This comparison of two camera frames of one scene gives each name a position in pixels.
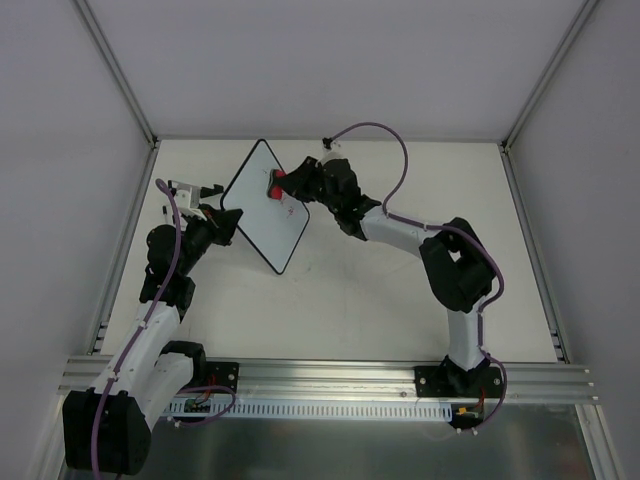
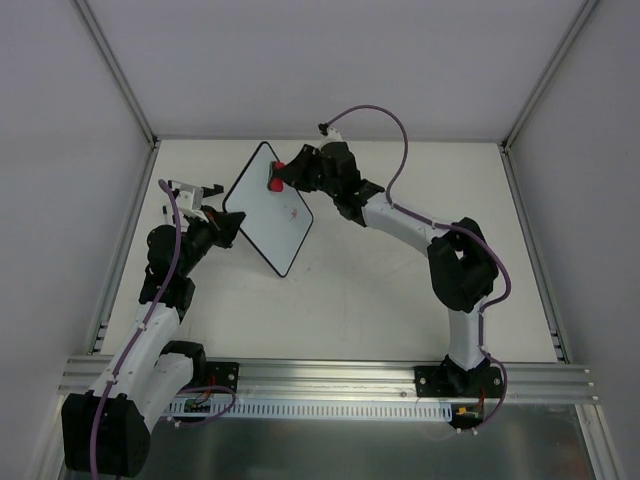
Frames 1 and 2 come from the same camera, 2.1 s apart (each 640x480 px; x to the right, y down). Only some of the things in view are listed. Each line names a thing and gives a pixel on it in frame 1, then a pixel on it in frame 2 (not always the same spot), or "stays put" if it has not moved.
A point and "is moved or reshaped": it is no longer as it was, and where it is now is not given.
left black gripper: x=220 y=221 stays put
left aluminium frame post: x=116 y=71 stays put
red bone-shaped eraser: x=276 y=192 is moved or reshaped
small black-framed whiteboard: x=275 y=227 stays put
